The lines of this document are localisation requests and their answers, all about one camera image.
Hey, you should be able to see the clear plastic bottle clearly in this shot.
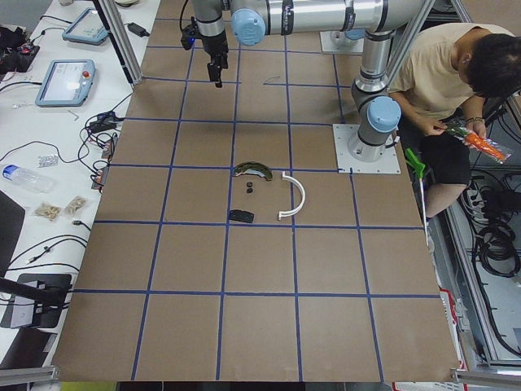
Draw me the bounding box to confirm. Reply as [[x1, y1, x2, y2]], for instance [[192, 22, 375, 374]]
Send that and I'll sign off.
[[1, 164, 55, 193]]

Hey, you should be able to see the black stand base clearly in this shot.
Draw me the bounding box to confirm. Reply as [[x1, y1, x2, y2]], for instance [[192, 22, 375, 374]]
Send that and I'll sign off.
[[1, 274, 72, 329]]

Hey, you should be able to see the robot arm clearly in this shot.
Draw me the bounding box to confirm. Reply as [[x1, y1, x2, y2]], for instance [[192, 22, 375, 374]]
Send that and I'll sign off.
[[181, 0, 429, 163]]

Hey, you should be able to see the blue teach pendant near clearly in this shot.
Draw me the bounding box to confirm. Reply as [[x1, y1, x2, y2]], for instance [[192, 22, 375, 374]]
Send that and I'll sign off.
[[35, 59, 96, 108]]

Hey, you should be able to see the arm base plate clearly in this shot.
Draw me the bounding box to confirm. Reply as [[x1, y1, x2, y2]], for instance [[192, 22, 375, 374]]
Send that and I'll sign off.
[[320, 29, 365, 55], [333, 124, 401, 174]]

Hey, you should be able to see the blue teach pendant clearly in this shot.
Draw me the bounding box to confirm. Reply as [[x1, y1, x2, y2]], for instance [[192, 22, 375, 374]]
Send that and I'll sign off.
[[35, 59, 96, 108], [62, 8, 108, 46]]

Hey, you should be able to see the blue teach pendant far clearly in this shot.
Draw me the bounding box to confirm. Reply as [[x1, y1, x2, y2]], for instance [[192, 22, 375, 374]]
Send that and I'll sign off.
[[62, 8, 108, 46]]

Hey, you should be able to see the orange carrot toy in bag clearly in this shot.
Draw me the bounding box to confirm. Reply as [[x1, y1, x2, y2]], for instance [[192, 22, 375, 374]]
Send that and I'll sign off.
[[444, 122, 512, 164]]

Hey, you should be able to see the green brake shoe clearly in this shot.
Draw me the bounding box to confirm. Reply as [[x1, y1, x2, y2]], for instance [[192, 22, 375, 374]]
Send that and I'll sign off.
[[233, 160, 273, 182]]

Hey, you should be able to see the black brake pad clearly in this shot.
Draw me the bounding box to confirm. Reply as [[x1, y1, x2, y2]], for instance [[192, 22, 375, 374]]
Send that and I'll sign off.
[[228, 209, 255, 224]]

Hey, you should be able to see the black power adapter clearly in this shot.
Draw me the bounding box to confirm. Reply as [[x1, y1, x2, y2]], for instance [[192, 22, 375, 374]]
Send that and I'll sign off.
[[127, 22, 150, 37]]

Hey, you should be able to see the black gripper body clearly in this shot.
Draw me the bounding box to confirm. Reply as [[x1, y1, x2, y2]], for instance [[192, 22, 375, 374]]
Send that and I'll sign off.
[[202, 32, 229, 68]]

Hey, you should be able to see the white curved plastic part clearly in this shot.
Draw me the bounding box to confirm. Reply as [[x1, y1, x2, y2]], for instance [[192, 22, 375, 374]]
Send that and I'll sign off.
[[277, 171, 307, 221]]

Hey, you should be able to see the green grabber stick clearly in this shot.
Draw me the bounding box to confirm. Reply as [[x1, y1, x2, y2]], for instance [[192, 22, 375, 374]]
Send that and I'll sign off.
[[405, 147, 429, 244]]

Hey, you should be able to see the bag of small parts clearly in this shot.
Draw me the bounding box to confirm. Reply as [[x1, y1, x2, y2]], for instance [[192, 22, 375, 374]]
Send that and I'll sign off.
[[33, 202, 62, 222]]

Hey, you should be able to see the aluminium frame post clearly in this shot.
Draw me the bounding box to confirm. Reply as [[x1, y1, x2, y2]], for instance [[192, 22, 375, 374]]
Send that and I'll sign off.
[[93, 0, 142, 86]]

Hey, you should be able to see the person in beige shirt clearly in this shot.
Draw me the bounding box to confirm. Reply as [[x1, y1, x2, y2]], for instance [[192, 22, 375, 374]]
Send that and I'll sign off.
[[389, 23, 520, 219]]

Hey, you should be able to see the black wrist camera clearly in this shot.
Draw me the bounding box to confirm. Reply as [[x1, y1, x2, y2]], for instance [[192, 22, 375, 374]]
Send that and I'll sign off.
[[181, 21, 199, 51]]

